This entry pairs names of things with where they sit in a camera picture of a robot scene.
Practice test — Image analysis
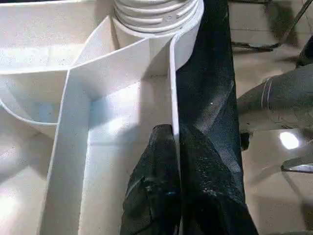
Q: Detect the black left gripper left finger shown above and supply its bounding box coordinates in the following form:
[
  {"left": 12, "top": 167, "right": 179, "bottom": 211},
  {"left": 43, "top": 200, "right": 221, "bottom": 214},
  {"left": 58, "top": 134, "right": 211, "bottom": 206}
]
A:
[{"left": 120, "top": 124, "right": 182, "bottom": 235}]

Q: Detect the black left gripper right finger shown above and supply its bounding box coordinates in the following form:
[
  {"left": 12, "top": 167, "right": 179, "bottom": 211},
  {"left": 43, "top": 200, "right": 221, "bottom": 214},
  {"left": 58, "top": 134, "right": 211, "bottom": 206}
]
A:
[{"left": 178, "top": 125, "right": 259, "bottom": 235}]

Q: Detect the white plastic table leg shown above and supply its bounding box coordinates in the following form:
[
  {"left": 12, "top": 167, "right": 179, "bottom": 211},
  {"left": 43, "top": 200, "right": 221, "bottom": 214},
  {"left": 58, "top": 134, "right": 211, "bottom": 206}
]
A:
[{"left": 113, "top": 0, "right": 200, "bottom": 34}]

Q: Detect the white plastic table top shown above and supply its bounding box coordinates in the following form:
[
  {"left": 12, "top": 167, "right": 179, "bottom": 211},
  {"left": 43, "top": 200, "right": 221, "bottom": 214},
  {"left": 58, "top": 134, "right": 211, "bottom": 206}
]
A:
[{"left": 0, "top": 0, "right": 205, "bottom": 235}]

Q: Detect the black floor stand leg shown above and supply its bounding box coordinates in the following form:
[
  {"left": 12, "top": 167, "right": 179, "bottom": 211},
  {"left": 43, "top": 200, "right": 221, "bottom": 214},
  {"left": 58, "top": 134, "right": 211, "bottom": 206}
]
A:
[{"left": 230, "top": 0, "right": 313, "bottom": 52}]

